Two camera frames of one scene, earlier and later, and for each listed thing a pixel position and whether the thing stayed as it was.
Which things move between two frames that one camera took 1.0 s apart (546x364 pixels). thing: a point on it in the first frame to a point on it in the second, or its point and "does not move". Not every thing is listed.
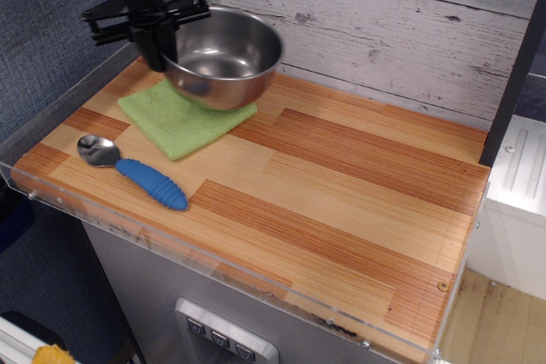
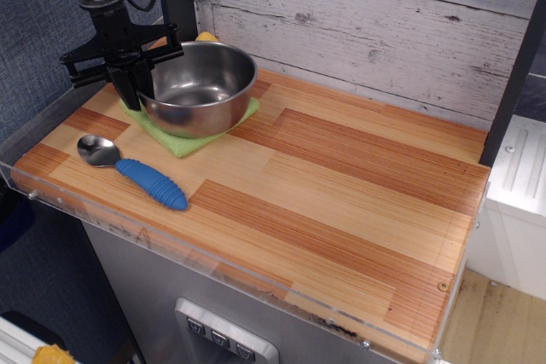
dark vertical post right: (514, 89) does not move
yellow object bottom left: (52, 355) does not move
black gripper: (152, 10) to (117, 43)
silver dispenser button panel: (207, 337) does not move
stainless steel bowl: (227, 60) to (202, 93)
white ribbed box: (509, 246) does not move
